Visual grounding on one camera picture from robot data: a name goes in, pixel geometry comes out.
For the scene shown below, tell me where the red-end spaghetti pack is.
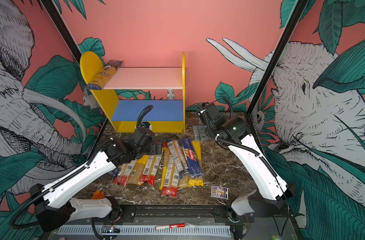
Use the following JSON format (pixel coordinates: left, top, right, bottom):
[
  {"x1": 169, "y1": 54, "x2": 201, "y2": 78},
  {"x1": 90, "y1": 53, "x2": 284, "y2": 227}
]
[
  {"x1": 138, "y1": 144, "x2": 165, "y2": 186},
  {"x1": 113, "y1": 160, "x2": 137, "y2": 187},
  {"x1": 161, "y1": 154, "x2": 179, "y2": 198}
]

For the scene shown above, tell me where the clear white-label spaghetti pack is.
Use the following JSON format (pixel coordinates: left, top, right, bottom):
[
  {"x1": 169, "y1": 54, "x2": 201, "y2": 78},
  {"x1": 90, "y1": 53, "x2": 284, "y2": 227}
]
[{"x1": 166, "y1": 140, "x2": 189, "y2": 179}]

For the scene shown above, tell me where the blue Barilla spaghetti box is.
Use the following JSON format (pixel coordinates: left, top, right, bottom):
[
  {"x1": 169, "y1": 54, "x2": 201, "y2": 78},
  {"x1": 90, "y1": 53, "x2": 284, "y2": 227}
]
[{"x1": 181, "y1": 138, "x2": 203, "y2": 178}]

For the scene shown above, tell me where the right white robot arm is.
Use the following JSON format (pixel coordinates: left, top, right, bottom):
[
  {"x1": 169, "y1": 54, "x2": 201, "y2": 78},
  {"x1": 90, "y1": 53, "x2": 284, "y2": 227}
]
[{"x1": 196, "y1": 103, "x2": 296, "y2": 221}]

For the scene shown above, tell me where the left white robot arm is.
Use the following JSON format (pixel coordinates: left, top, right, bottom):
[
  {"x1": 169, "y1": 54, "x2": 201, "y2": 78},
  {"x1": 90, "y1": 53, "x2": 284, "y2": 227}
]
[{"x1": 30, "y1": 127, "x2": 162, "y2": 232}]

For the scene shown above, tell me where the gold blue Molisana spaghetti pack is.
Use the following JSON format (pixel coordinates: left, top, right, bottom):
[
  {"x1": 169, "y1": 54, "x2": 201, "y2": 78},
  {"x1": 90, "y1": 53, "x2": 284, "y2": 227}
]
[{"x1": 108, "y1": 169, "x2": 120, "y2": 178}]

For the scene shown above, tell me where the yellow-band spaghetti pack left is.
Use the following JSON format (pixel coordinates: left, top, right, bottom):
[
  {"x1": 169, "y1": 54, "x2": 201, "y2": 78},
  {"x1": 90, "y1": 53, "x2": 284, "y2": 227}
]
[{"x1": 127, "y1": 155, "x2": 149, "y2": 185}]

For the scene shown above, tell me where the narrow yellow spaghetti pack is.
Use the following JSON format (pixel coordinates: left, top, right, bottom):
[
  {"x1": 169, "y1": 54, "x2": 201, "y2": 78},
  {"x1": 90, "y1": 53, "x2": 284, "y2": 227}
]
[{"x1": 159, "y1": 147, "x2": 170, "y2": 190}]

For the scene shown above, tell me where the yellow shelf unit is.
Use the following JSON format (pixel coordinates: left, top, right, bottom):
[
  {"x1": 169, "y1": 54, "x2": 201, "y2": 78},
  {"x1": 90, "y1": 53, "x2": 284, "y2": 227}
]
[{"x1": 91, "y1": 56, "x2": 185, "y2": 133}]

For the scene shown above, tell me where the orange toy block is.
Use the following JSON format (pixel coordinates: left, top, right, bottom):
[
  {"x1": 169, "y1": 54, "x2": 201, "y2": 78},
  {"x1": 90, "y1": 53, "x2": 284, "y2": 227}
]
[{"x1": 91, "y1": 191, "x2": 105, "y2": 200}]

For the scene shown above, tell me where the far right yellow spaghetti pack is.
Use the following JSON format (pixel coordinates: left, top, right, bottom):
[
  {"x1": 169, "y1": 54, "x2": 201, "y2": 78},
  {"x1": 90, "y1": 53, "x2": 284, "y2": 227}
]
[{"x1": 188, "y1": 140, "x2": 204, "y2": 187}]

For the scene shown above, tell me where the wide yellow spaghetti pack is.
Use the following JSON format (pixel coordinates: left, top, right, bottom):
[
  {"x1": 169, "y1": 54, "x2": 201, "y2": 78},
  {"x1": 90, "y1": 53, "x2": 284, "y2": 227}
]
[{"x1": 177, "y1": 175, "x2": 190, "y2": 189}]

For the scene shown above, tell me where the small playing card box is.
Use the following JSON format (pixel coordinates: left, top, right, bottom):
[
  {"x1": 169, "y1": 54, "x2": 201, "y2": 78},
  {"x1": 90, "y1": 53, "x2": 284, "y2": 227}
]
[{"x1": 211, "y1": 186, "x2": 229, "y2": 200}]

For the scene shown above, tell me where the small green circuit board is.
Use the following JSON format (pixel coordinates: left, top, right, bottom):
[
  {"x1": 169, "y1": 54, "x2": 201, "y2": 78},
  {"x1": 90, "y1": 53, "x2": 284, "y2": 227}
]
[{"x1": 101, "y1": 225, "x2": 121, "y2": 235}]

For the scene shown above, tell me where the red white marker pen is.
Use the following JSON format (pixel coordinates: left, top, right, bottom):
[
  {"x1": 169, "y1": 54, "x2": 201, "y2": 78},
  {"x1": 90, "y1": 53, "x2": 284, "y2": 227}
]
[{"x1": 155, "y1": 223, "x2": 185, "y2": 231}]

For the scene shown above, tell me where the black base frame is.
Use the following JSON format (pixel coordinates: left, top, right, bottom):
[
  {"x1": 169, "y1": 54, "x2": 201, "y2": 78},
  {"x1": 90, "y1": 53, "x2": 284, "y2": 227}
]
[{"x1": 54, "y1": 203, "x2": 294, "y2": 224}]

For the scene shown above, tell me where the white perforated rail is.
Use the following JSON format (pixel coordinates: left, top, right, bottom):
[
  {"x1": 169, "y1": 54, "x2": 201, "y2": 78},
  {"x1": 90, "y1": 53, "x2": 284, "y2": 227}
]
[{"x1": 55, "y1": 225, "x2": 232, "y2": 238}]

